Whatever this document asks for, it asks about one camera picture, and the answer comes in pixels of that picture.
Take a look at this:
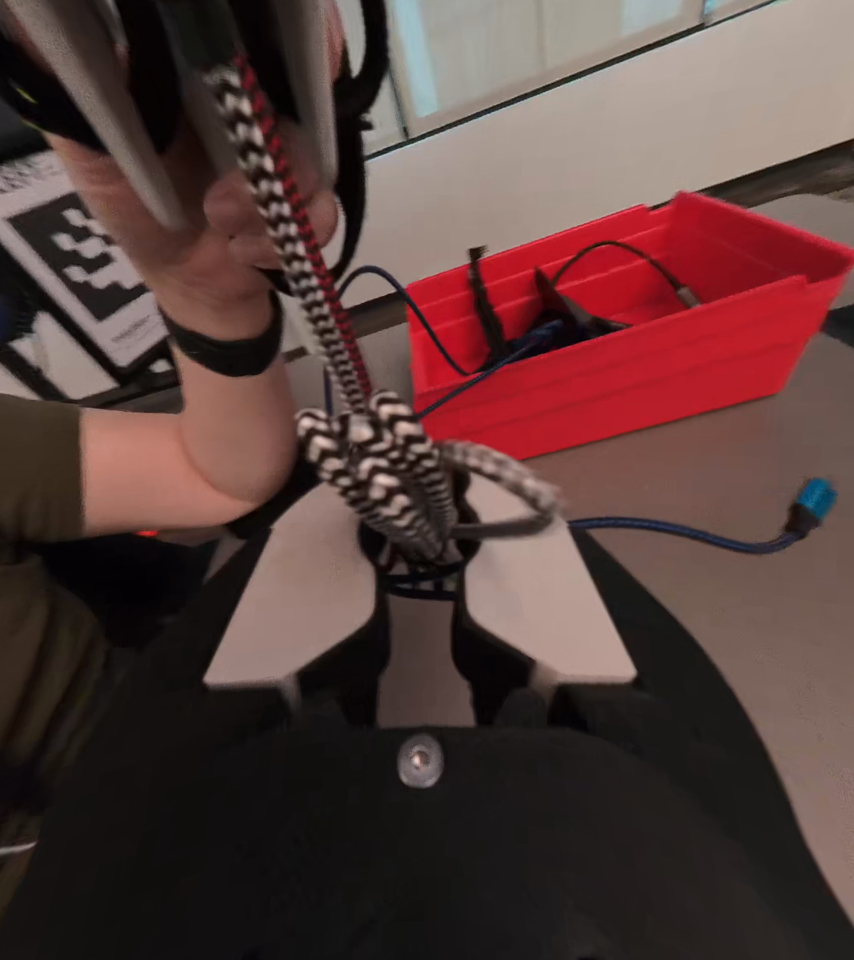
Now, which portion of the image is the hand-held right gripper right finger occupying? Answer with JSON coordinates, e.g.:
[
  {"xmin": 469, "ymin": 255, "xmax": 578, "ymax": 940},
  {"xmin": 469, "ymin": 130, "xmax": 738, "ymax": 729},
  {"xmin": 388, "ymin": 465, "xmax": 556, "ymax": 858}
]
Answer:
[{"xmin": 451, "ymin": 474, "xmax": 638, "ymax": 725}]

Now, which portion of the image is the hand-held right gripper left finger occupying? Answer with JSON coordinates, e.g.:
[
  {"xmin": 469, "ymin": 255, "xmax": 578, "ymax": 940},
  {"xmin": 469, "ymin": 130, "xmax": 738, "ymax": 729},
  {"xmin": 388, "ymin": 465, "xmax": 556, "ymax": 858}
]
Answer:
[{"xmin": 203, "ymin": 483, "xmax": 392, "ymax": 727}]

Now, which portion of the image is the person in olive shirt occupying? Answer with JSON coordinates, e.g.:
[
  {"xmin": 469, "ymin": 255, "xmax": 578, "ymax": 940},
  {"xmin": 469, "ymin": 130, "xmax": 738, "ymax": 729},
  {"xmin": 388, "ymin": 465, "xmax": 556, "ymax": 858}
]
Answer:
[{"xmin": 0, "ymin": 386, "xmax": 128, "ymax": 960}]

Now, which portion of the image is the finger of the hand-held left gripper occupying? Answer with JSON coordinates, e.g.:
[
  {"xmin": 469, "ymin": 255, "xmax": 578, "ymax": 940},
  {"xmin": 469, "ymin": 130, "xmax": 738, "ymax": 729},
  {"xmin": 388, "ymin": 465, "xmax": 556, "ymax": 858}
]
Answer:
[
  {"xmin": 280, "ymin": 0, "xmax": 339, "ymax": 183},
  {"xmin": 0, "ymin": 0, "xmax": 189, "ymax": 230}
]

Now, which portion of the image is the person's left hand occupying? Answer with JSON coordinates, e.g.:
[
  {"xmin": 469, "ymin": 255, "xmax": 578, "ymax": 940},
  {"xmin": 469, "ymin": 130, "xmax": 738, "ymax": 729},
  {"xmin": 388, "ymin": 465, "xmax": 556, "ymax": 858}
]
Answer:
[{"xmin": 44, "ymin": 127, "xmax": 343, "ymax": 318}]

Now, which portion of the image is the black white braided cable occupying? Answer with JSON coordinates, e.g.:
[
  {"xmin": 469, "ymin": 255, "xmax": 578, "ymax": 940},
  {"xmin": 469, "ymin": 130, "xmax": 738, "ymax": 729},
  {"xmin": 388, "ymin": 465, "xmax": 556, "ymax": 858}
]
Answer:
[{"xmin": 202, "ymin": 66, "xmax": 564, "ymax": 565}]

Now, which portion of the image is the black wristband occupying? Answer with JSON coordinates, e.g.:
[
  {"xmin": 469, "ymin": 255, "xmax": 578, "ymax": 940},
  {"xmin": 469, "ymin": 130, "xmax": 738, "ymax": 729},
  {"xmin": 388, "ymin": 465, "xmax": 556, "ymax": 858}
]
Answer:
[{"xmin": 159, "ymin": 291, "xmax": 285, "ymax": 378}]

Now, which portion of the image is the red plastic bin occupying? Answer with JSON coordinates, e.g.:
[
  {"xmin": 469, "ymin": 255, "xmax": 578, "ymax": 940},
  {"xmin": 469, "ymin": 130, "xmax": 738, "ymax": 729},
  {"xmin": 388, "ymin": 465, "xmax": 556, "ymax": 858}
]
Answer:
[{"xmin": 404, "ymin": 191, "xmax": 854, "ymax": 460}]

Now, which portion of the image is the red black braided cable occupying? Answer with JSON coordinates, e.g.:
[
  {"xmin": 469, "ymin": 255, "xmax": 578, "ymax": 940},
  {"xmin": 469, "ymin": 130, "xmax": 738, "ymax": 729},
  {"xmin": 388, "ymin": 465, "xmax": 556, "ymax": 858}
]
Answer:
[{"xmin": 234, "ymin": 52, "xmax": 369, "ymax": 395}]

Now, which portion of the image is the person's left forearm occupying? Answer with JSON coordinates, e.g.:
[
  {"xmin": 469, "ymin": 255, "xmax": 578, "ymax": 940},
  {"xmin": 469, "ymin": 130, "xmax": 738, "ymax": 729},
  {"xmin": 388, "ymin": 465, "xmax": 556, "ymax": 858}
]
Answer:
[{"xmin": 78, "ymin": 330, "xmax": 323, "ymax": 537}]

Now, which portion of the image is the black framed marker sign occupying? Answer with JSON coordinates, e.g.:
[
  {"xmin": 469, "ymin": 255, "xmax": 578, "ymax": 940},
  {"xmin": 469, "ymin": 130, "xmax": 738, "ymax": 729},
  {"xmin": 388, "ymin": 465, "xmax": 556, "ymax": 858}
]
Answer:
[{"xmin": 0, "ymin": 150, "xmax": 176, "ymax": 380}]

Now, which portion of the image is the black red-bin divider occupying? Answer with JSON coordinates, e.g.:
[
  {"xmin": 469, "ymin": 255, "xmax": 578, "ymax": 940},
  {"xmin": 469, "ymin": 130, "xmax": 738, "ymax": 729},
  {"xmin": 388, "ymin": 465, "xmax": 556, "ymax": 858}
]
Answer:
[{"xmin": 534, "ymin": 267, "xmax": 632, "ymax": 336}]

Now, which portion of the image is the white framed window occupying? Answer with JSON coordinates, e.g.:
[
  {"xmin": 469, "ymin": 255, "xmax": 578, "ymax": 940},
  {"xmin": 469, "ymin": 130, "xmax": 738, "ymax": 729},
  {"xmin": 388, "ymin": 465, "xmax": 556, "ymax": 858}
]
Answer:
[{"xmin": 385, "ymin": 0, "xmax": 773, "ymax": 141}]

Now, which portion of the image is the short black cable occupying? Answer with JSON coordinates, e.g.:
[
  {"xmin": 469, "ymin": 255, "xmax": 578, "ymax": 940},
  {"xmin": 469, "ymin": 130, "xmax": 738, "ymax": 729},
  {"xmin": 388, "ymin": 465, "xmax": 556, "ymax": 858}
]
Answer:
[{"xmin": 550, "ymin": 240, "xmax": 703, "ymax": 309}]

